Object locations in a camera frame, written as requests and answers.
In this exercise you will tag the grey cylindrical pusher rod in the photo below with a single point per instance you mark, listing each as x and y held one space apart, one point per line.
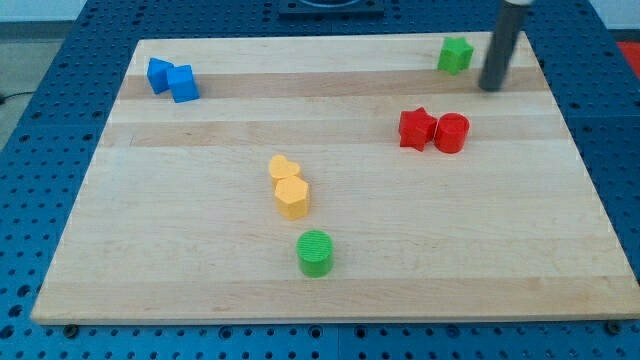
509 22

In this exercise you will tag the blue cube block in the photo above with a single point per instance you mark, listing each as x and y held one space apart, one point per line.
182 84

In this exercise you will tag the wooden board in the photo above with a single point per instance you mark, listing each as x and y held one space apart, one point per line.
176 220

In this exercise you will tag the yellow heart block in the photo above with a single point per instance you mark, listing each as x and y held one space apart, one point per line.
280 167

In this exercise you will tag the green star block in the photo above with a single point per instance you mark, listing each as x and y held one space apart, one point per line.
455 55

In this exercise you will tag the blue pentagon block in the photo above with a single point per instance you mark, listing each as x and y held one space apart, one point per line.
157 74

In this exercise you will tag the red cylinder block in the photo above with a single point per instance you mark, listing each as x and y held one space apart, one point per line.
451 133

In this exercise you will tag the red star block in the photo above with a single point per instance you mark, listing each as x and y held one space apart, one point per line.
416 128

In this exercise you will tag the green cylinder block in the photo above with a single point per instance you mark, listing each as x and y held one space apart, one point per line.
314 251

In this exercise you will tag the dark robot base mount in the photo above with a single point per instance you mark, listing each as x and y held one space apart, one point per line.
292 9

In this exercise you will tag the yellow hexagon block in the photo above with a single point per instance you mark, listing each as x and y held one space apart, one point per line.
292 196

